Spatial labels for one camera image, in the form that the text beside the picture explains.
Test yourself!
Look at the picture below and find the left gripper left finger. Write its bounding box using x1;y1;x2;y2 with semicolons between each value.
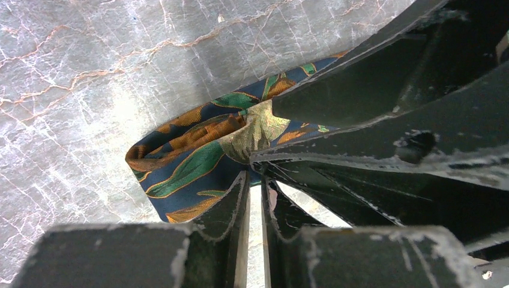
190;171;250;287

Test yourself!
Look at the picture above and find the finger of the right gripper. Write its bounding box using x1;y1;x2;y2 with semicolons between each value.
251;67;508;245
272;1;469;127

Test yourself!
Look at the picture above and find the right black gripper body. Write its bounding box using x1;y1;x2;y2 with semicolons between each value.
397;1;508;114

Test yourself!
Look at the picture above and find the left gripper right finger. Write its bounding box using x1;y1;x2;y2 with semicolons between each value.
262;178;350;287

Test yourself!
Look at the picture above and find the orange blue floral tie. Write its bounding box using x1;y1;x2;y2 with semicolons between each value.
125;54;339;223

